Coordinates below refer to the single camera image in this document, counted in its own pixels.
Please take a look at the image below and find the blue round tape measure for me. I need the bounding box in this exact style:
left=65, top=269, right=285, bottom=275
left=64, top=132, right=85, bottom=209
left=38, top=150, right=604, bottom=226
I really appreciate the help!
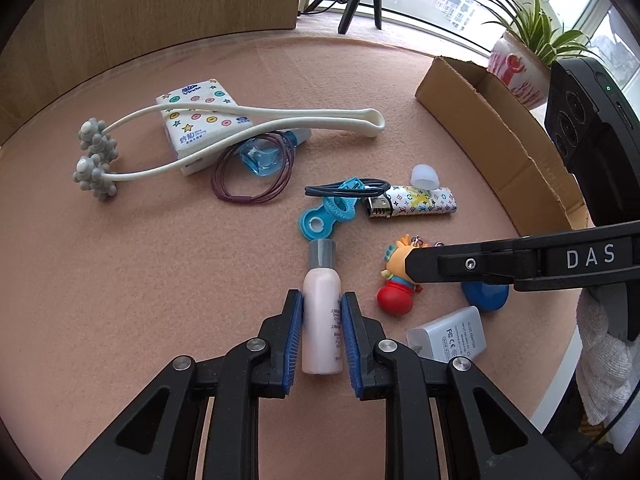
left=461, top=282, right=510, bottom=312

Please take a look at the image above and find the white usb wall charger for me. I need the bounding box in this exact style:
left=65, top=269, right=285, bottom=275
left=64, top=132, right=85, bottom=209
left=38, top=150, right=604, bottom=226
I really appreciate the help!
left=406, top=306, right=487, bottom=363

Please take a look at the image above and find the cartoon doll keychain red hat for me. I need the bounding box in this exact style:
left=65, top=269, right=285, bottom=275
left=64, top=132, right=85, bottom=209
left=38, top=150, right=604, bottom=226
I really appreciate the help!
left=376, top=234, right=444, bottom=318

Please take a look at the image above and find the dark blue hair tie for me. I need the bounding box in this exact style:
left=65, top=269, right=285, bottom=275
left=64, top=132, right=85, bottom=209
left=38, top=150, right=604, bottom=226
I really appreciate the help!
left=304, top=178, right=392, bottom=198

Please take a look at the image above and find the small pink lotion bottle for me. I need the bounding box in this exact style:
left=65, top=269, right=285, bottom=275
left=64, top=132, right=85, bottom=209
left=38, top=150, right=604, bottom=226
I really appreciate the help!
left=302, top=238, right=343, bottom=375

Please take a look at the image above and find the maroon hair tie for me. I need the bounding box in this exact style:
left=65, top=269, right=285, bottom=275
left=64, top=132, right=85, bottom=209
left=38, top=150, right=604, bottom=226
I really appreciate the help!
left=209, top=130, right=298, bottom=206

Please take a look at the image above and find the blue eye drop bottle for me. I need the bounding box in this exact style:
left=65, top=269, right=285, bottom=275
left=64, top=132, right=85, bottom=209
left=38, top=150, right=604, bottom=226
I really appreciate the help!
left=239, top=128, right=311, bottom=177

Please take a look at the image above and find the white neck roller massager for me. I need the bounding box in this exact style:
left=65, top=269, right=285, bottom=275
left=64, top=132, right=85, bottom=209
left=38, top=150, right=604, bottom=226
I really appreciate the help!
left=73, top=102, right=385, bottom=200

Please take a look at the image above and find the white gloved right hand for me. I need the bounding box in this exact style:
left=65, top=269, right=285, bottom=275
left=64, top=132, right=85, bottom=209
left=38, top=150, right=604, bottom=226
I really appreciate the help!
left=576, top=288, right=639, bottom=425

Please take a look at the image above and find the translucent white cap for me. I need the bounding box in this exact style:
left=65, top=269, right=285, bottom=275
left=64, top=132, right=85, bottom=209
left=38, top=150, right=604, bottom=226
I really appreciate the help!
left=410, top=164, right=440, bottom=191

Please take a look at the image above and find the patterned white lighter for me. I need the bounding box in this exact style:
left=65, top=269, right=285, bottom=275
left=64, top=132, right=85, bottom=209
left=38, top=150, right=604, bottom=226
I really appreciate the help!
left=361, top=185, right=458, bottom=218

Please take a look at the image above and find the brown cardboard box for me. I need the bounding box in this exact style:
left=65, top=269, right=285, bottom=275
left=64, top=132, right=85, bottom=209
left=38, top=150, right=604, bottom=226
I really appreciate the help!
left=416, top=56, right=589, bottom=235

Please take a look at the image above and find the red white flower pot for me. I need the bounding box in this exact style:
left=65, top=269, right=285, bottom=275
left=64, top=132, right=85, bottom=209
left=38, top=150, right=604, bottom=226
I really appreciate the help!
left=487, top=32, right=551, bottom=110

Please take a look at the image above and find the green spider plant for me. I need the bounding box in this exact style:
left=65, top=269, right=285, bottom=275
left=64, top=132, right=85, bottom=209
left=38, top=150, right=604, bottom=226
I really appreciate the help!
left=473, top=0, right=603, bottom=67

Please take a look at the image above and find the patterned tissue pack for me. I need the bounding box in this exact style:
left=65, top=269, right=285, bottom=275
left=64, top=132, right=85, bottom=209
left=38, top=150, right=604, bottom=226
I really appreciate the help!
left=156, top=79, right=253, bottom=159

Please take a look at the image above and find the large wooden board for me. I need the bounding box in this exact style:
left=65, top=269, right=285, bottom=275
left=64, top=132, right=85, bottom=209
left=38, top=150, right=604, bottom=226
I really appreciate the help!
left=1, top=0, right=298, bottom=140

